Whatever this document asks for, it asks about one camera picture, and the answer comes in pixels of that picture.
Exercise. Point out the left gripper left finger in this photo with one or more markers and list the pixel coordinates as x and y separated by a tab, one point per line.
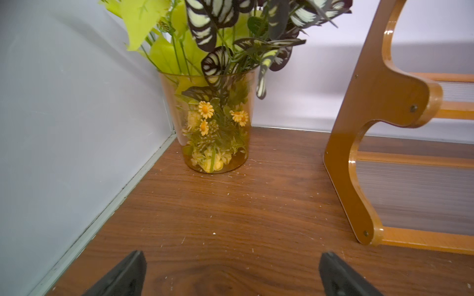
125	279

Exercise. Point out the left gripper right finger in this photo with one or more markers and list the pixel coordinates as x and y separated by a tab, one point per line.
340	279

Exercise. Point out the potted plant in vase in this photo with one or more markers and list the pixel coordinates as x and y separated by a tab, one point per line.
212	57

